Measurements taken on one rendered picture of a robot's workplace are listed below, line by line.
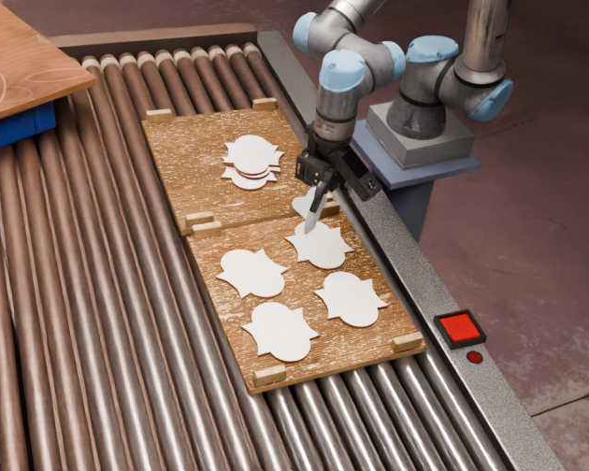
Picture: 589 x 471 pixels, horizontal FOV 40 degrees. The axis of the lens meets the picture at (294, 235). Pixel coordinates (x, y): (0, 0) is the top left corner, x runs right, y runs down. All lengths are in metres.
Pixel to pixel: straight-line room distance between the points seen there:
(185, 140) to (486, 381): 0.89
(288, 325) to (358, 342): 0.13
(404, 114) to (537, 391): 1.17
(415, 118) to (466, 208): 1.42
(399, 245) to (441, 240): 1.47
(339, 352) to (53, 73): 0.96
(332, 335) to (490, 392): 0.30
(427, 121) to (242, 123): 0.45
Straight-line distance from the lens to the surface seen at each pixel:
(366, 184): 1.51
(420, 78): 1.97
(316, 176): 1.54
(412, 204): 2.16
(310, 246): 1.66
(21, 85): 1.96
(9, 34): 2.17
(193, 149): 1.91
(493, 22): 1.79
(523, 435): 1.49
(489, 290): 3.07
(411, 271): 1.69
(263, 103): 2.04
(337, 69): 1.41
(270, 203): 1.77
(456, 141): 2.08
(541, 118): 4.12
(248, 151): 1.87
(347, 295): 1.57
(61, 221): 1.75
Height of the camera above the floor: 2.06
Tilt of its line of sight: 42 degrees down
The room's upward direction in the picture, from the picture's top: 7 degrees clockwise
